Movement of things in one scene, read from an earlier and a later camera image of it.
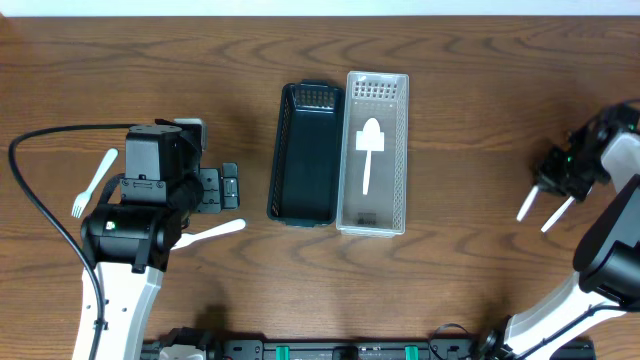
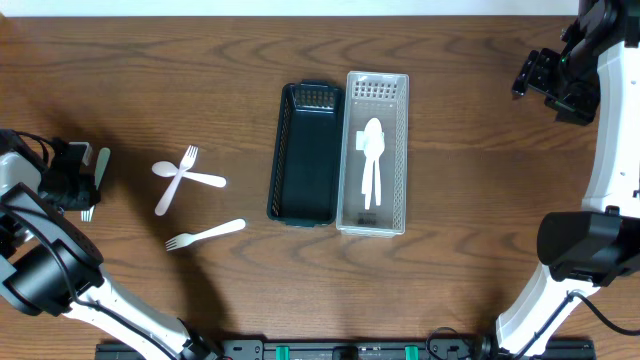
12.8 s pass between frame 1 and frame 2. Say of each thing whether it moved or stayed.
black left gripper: moved
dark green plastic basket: stayed
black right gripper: moved
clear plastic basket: stayed
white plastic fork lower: stayed
